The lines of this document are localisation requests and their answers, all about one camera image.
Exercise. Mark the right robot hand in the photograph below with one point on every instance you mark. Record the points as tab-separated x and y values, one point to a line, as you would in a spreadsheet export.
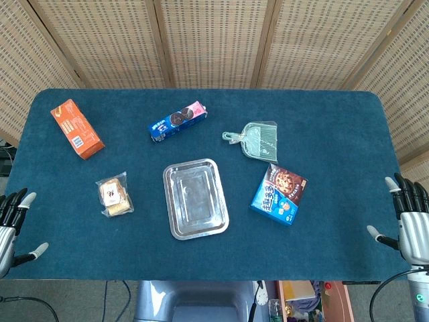
412	231

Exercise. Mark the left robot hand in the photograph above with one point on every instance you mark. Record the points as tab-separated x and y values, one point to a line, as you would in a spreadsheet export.
6	231

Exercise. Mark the clear plastic packet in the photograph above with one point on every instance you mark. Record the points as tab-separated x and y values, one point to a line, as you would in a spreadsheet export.
114	197

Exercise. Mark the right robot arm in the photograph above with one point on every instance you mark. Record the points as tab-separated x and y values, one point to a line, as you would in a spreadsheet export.
420	295

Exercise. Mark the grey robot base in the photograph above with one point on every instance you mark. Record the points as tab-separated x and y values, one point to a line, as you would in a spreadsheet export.
197	302

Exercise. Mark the silver metal tray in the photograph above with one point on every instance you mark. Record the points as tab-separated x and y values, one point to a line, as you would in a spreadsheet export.
195	199

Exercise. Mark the pink box of clutter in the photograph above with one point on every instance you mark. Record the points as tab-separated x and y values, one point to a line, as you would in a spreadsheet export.
311	300

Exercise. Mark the orange snack box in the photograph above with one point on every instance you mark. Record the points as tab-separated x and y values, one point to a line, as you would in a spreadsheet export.
77	129

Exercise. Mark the blue chocolate chip cookie box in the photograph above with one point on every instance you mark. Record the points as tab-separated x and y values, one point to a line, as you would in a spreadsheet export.
279	194

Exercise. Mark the clear plastic bottle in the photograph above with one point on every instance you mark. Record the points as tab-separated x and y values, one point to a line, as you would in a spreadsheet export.
275	310

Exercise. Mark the small dustpan in clear bag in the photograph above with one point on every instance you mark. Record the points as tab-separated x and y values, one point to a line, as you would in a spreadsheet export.
255	141

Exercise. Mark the teal table cloth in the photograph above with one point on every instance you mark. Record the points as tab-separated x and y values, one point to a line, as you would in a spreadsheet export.
214	255

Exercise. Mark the blue Oreo cookie box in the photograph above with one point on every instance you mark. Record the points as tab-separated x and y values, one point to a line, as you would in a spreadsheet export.
177	122

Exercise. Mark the woven bamboo folding screen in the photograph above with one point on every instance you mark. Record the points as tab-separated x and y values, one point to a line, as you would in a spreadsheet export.
214	43

